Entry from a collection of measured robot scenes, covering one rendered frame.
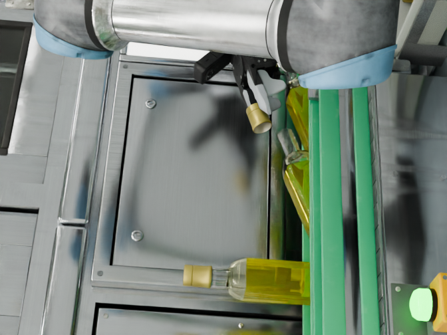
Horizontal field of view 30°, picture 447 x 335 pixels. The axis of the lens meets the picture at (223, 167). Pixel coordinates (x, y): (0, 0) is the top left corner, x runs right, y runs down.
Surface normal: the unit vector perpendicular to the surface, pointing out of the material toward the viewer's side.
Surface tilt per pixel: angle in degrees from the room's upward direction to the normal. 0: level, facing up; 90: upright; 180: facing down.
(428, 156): 90
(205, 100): 90
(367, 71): 104
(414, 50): 90
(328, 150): 90
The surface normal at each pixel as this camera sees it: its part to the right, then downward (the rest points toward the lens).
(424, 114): 0.08, -0.48
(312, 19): -0.48, -0.05
